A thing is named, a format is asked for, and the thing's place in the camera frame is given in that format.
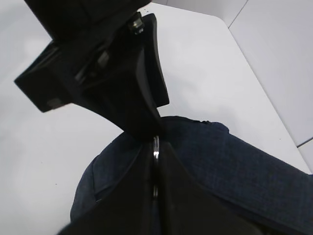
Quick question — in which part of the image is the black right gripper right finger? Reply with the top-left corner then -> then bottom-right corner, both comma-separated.
158,141 -> 262,235

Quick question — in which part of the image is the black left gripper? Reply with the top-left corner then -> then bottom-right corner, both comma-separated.
15,0 -> 169,141

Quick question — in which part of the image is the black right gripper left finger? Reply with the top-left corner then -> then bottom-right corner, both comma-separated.
59,141 -> 158,235

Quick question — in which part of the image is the silver zipper pull ring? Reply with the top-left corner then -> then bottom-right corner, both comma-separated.
152,134 -> 162,199

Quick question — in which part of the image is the dark blue insulated bag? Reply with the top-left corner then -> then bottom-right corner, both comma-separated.
70,116 -> 313,235

